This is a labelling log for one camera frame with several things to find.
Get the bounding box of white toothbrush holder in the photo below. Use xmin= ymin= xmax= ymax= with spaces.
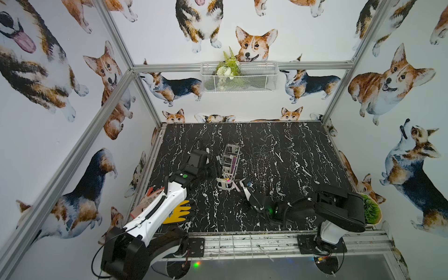
xmin=217 ymin=144 xmax=240 ymax=191

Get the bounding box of purple toothbrush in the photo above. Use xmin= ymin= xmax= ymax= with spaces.
xmin=231 ymin=156 xmax=238 ymax=174

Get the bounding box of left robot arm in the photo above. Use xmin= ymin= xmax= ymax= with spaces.
xmin=100 ymin=149 xmax=220 ymax=280

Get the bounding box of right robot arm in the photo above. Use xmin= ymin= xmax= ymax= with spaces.
xmin=239 ymin=180 xmax=366 ymax=245

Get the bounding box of yellow work glove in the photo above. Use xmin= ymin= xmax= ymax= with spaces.
xmin=163 ymin=200 xmax=196 ymax=225

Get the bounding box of green fern plant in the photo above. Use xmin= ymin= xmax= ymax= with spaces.
xmin=213 ymin=47 xmax=241 ymax=90

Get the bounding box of potted green plant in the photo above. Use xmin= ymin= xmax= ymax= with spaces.
xmin=360 ymin=194 xmax=382 ymax=225

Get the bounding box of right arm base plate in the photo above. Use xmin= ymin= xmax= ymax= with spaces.
xmin=297 ymin=234 xmax=347 ymax=256

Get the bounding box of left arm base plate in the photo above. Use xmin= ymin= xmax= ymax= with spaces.
xmin=173 ymin=237 xmax=205 ymax=258

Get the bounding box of white wire basket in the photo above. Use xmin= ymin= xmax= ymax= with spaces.
xmin=200 ymin=62 xmax=280 ymax=93

